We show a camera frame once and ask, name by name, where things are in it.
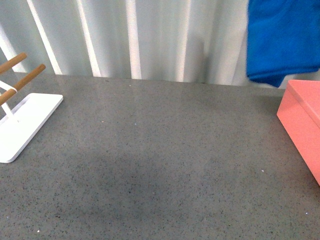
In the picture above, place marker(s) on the pink plastic tray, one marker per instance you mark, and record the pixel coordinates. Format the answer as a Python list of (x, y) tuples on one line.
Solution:
[(299, 113)]

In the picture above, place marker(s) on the blue microfiber cloth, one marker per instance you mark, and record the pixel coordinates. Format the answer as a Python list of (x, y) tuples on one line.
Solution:
[(283, 38)]

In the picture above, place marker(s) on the white rack with wooden bars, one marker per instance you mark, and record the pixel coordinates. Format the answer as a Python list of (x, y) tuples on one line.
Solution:
[(21, 123)]

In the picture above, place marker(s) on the white pleated curtain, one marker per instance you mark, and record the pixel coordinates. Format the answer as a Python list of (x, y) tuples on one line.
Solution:
[(202, 41)]

